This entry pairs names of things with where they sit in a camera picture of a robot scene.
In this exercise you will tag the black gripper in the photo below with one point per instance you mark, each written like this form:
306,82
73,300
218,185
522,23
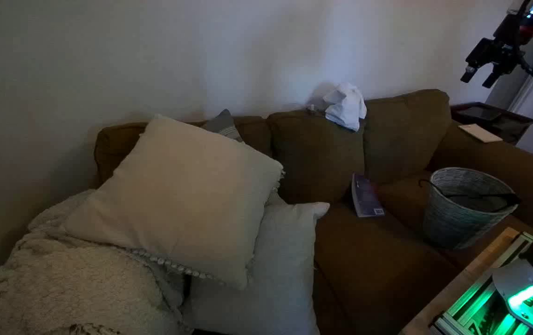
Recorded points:
500,51

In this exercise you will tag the blue paperback book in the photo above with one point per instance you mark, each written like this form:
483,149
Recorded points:
364,198

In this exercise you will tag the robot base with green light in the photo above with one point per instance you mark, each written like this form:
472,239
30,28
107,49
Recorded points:
500,302

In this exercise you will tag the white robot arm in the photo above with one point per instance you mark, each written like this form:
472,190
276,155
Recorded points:
522,15

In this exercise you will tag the grey woven basket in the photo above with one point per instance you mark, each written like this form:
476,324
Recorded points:
464,205

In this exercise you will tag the dark side tray table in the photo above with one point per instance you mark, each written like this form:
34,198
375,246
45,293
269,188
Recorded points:
504,123

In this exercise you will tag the white crumpled cloth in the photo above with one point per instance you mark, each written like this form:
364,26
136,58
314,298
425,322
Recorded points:
340,103

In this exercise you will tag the brown fabric sofa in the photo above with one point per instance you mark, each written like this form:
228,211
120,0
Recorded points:
375,274

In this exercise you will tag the small grey pillow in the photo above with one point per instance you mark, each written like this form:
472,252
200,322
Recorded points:
224,125

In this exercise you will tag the white square pillow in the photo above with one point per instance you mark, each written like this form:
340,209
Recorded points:
278,298

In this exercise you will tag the cream square pillow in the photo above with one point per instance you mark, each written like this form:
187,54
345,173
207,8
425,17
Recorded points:
187,198

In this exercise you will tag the white knitted throw blanket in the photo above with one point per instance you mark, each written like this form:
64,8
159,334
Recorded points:
60,285

